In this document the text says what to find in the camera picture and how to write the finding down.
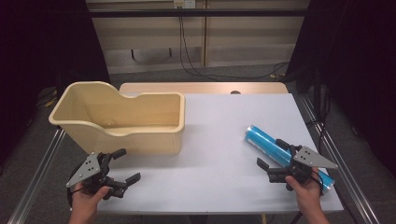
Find blue cylindrical tube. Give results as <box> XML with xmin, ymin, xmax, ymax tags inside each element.
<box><xmin>244</xmin><ymin>124</ymin><xmax>336</xmax><ymax>196</ymax></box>

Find white wall socket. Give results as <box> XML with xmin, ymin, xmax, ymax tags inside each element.
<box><xmin>173</xmin><ymin>0</ymin><xmax>197</xmax><ymax>9</ymax></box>

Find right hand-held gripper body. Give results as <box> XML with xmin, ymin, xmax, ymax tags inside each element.
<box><xmin>267</xmin><ymin>144</ymin><xmax>339</xmax><ymax>191</ymax></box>

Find black horizontal bar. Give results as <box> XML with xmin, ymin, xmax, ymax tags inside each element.
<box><xmin>88</xmin><ymin>8</ymin><xmax>308</xmax><ymax>18</ymax></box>

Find black curtain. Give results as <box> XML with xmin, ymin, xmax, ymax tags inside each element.
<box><xmin>0</xmin><ymin>0</ymin><xmax>112</xmax><ymax>169</ymax></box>
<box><xmin>285</xmin><ymin>0</ymin><xmax>396</xmax><ymax>178</ymax></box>

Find person's right hand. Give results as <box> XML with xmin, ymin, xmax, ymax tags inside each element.
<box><xmin>285</xmin><ymin>167</ymin><xmax>325</xmax><ymax>211</ymax></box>

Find person's left hand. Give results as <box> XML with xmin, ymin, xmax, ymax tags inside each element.
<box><xmin>69</xmin><ymin>182</ymin><xmax>110</xmax><ymax>220</ymax></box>

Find dark cabinet handle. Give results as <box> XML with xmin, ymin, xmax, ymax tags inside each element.
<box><xmin>130</xmin><ymin>47</ymin><xmax>174</xmax><ymax>62</ymax></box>

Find aluminium frame rail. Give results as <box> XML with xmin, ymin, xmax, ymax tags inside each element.
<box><xmin>299</xmin><ymin>92</ymin><xmax>381</xmax><ymax>224</ymax></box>
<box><xmin>7</xmin><ymin>127</ymin><xmax>67</xmax><ymax>224</ymax></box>

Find beige plastic basket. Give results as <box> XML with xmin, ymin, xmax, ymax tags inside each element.
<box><xmin>48</xmin><ymin>80</ymin><xmax>187</xmax><ymax>156</ymax></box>

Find black hanging wall cables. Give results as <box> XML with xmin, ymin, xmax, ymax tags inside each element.
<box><xmin>177</xmin><ymin>16</ymin><xmax>290</xmax><ymax>80</ymax></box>

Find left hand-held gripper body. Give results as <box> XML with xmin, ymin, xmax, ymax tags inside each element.
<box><xmin>65</xmin><ymin>151</ymin><xmax>127</xmax><ymax>201</ymax></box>

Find white table mat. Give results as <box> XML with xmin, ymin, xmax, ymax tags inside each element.
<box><xmin>96</xmin><ymin>91</ymin><xmax>345</xmax><ymax>216</ymax></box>

